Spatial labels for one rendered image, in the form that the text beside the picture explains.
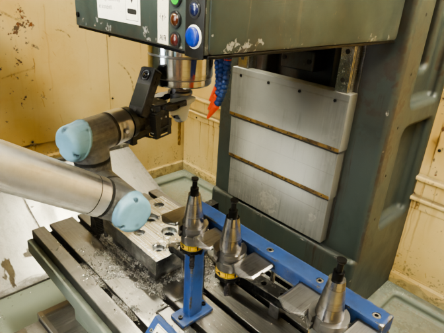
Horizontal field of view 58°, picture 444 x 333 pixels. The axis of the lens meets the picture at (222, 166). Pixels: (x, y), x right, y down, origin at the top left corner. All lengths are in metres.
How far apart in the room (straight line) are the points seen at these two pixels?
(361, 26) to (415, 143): 0.68
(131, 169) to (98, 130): 1.30
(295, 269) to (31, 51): 1.50
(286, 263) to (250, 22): 0.42
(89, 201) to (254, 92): 0.86
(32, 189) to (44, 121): 1.34
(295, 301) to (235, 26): 0.45
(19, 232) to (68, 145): 1.04
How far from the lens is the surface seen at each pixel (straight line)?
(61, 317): 1.40
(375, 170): 1.28
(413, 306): 1.80
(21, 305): 1.64
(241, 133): 1.52
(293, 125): 1.35
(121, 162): 2.15
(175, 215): 0.89
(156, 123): 0.95
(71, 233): 1.44
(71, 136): 0.82
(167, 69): 0.96
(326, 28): 0.88
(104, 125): 0.85
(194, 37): 0.65
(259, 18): 0.71
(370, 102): 1.24
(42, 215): 1.88
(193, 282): 1.02
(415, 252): 1.75
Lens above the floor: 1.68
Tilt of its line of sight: 24 degrees down
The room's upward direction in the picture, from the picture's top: 4 degrees clockwise
